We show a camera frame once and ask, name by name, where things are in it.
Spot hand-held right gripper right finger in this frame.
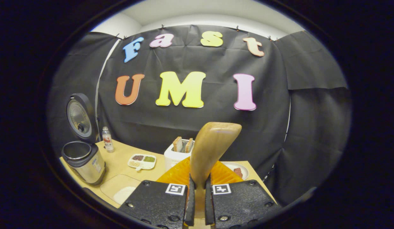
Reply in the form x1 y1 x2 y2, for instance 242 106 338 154
205 161 281 229

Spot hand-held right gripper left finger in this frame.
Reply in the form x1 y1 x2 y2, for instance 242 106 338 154
118 156 196 229

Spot wooden spoon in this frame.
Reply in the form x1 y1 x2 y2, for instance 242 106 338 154
190 122 242 228

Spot dark grey rice cooker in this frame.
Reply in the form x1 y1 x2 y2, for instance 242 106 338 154
61 93 106 186

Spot white toaster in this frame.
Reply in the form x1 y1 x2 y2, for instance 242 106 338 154
164 137 195 172

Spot white round plate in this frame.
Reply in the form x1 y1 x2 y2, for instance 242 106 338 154
221 162 249 180

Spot white divided bean dish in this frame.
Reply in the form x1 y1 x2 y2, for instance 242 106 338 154
127 154 157 171

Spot black backdrop cloth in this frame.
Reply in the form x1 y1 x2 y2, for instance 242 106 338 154
47 25 352 207

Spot small clear bottle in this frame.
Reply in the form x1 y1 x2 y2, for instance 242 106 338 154
102 127 114 153

